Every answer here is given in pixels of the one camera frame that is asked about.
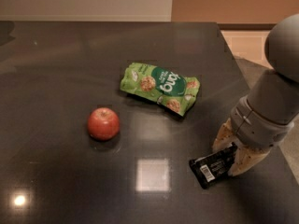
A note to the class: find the red apple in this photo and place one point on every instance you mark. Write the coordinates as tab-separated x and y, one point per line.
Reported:
103	124

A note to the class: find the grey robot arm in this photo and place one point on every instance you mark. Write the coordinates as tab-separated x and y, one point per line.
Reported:
275	96

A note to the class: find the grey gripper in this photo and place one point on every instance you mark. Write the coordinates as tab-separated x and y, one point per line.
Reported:
256	129

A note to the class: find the green snack bag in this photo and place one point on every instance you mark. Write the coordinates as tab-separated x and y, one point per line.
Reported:
161	86

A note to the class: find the black rxbar chocolate wrapper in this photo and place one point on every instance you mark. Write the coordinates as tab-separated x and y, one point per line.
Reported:
214	167

